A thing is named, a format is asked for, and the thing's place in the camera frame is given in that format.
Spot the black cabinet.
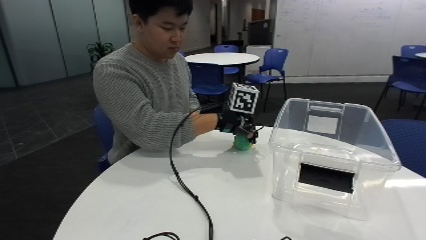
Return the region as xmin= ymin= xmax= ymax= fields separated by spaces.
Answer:
xmin=246 ymin=19 xmax=272 ymax=46

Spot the white marker cube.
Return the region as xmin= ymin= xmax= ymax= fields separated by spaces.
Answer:
xmin=226 ymin=82 xmax=261 ymax=115

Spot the blue chair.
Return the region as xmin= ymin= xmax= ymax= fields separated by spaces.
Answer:
xmin=399 ymin=44 xmax=426 ymax=60
xmin=380 ymin=118 xmax=426 ymax=178
xmin=187 ymin=62 xmax=231 ymax=98
xmin=243 ymin=47 xmax=290 ymax=112
xmin=213 ymin=44 xmax=241 ymax=76
xmin=91 ymin=105 xmax=115 ymax=174
xmin=374 ymin=55 xmax=426 ymax=120

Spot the green round object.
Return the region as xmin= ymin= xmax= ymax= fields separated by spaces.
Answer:
xmin=233 ymin=134 xmax=254 ymax=152

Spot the clear plastic storage bin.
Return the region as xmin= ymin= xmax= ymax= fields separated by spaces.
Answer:
xmin=267 ymin=97 xmax=403 ymax=221

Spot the whiteboard wall panel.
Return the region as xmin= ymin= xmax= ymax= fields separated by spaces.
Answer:
xmin=272 ymin=0 xmax=426 ymax=78

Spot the black cable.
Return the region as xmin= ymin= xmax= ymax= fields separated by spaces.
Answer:
xmin=141 ymin=105 xmax=294 ymax=240

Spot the green potted plant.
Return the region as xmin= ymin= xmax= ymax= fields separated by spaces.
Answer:
xmin=85 ymin=41 xmax=115 ymax=70

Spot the the person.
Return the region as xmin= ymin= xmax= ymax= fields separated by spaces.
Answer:
xmin=91 ymin=0 xmax=202 ymax=165

